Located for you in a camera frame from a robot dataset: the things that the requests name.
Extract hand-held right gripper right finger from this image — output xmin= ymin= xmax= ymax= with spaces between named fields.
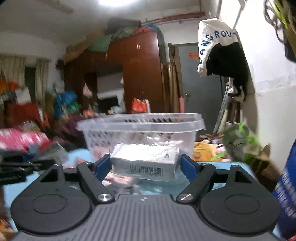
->
xmin=176 ymin=154 xmax=255 ymax=204

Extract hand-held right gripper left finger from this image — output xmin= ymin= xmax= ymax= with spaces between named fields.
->
xmin=38 ymin=153 xmax=115 ymax=205

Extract silver packet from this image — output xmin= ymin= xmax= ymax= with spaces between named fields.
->
xmin=109 ymin=143 xmax=181 ymax=183

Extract white plastic basket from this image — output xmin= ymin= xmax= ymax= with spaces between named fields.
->
xmin=76 ymin=113 xmax=206 ymax=163

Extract pink floral blanket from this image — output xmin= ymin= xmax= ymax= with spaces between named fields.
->
xmin=0 ymin=128 xmax=50 ymax=151

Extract blue cutting mat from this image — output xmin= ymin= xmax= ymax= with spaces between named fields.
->
xmin=2 ymin=148 xmax=257 ymax=232

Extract red cloth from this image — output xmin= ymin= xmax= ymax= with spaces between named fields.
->
xmin=5 ymin=103 xmax=43 ymax=128

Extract green plastic bag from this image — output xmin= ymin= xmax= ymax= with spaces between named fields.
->
xmin=222 ymin=123 xmax=263 ymax=163

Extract metal crutches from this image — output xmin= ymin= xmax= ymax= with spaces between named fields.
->
xmin=213 ymin=79 xmax=232 ymax=135

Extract blue plastic bags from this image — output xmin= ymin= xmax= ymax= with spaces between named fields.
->
xmin=54 ymin=91 xmax=78 ymax=118

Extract orange red bag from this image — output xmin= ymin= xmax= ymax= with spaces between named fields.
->
xmin=131 ymin=91 xmax=150 ymax=114

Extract pink plastic bag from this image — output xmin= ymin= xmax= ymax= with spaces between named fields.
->
xmin=83 ymin=82 xmax=93 ymax=97

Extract brown paper bag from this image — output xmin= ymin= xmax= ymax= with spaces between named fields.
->
xmin=251 ymin=144 xmax=278 ymax=191

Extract wooden planks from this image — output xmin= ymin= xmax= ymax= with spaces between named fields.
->
xmin=161 ymin=61 xmax=180 ymax=114

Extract grey door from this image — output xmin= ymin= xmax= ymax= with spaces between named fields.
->
xmin=172 ymin=43 xmax=228 ymax=138

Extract beige curtain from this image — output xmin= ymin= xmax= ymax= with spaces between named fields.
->
xmin=0 ymin=56 xmax=25 ymax=93
xmin=35 ymin=59 xmax=49 ymax=112

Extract blue tote bag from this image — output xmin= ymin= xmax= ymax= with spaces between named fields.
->
xmin=272 ymin=139 xmax=296 ymax=240

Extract brown wooden wardrobe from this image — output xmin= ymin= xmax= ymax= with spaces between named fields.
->
xmin=63 ymin=30 xmax=171 ymax=116

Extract green cloth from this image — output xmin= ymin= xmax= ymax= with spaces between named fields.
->
xmin=89 ymin=27 xmax=139 ymax=52

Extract cardboard box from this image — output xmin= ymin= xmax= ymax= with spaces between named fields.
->
xmin=85 ymin=28 xmax=109 ymax=47

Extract white and black hoodie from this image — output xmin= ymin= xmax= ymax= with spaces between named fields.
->
xmin=197 ymin=17 xmax=249 ymax=102

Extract red and blue bundle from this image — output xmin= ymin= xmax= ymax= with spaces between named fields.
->
xmin=135 ymin=24 xmax=160 ymax=34

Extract red ceiling pipe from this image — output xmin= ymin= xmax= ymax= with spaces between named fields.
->
xmin=141 ymin=11 xmax=206 ymax=24

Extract brown hanging bag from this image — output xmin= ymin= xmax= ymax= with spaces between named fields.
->
xmin=283 ymin=0 xmax=296 ymax=63

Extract bundle of hanging cables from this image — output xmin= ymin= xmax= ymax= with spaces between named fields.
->
xmin=264 ymin=0 xmax=289 ymax=43

